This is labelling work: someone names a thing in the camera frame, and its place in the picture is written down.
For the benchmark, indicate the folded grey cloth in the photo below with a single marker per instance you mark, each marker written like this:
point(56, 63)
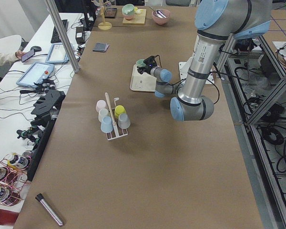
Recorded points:
point(100, 47)

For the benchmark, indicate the stacked green pink bowls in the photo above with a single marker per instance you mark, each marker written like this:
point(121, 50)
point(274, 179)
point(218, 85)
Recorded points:
point(128, 11)

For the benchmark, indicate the person in cream sweater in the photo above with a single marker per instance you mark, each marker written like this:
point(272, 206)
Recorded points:
point(10, 49)

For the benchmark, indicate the black plastic stand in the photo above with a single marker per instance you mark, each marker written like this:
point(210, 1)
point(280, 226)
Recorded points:
point(44, 105)

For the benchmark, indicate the dark smartphone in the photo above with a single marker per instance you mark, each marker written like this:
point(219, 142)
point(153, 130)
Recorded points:
point(28, 55)

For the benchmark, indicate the light blue cup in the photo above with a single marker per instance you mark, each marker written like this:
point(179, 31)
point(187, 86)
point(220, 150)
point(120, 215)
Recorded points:
point(106, 124)

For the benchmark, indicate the yellow cup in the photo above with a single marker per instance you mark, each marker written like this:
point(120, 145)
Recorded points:
point(119, 109)

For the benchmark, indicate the cream white cup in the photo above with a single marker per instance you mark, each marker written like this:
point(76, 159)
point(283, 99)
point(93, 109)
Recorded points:
point(103, 113)

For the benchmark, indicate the mint green cup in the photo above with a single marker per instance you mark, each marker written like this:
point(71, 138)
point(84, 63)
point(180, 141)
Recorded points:
point(140, 63)

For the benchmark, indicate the wooden rack handle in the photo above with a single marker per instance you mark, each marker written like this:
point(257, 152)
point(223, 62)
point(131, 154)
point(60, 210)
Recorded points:
point(107, 98)

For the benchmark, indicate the wooden cutting board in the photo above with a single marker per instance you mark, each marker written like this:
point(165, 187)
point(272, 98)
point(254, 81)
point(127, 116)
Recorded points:
point(136, 19)

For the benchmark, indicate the black computer mouse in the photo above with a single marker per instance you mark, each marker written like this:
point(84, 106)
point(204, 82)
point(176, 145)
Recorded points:
point(36, 48)

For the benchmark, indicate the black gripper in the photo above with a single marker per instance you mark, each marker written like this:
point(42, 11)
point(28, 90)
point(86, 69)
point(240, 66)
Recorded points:
point(147, 70)

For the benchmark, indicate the black power adapter box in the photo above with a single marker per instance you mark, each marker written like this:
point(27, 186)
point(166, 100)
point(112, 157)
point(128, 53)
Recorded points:
point(80, 35)

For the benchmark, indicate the grey cup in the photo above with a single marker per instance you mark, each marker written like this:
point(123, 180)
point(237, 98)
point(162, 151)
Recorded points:
point(124, 121)

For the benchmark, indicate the black metal cylinder tool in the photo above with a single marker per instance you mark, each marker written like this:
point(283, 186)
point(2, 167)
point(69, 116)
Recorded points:
point(41, 199)

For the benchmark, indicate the blue teach pendant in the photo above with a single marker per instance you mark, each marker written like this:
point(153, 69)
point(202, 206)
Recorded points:
point(36, 73)
point(57, 54)

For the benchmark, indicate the cream rabbit tray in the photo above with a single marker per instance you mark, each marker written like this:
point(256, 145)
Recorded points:
point(142, 82)

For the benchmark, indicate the far blue teach pendant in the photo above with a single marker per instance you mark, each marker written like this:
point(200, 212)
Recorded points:
point(57, 54)

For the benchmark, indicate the pink bowl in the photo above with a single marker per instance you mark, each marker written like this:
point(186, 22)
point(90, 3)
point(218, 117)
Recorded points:
point(161, 19)

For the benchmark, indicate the pink cup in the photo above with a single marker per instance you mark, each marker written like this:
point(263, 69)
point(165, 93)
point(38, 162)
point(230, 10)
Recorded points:
point(100, 105)

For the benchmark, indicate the wooden mug tree stand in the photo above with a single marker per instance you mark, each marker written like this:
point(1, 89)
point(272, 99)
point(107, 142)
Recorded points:
point(104, 25)

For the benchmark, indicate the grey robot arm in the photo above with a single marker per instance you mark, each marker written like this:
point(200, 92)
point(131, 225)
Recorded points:
point(215, 20)

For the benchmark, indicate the near blue teach pendant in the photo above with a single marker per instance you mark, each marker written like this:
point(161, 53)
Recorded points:
point(36, 73)

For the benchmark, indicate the white wire cup rack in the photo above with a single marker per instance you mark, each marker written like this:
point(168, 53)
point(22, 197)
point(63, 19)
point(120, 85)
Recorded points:
point(117, 132)

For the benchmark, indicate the dark framed tray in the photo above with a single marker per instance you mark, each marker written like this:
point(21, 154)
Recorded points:
point(110, 13)

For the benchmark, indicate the aluminium frame post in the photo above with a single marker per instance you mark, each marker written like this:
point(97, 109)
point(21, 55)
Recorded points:
point(52, 9)

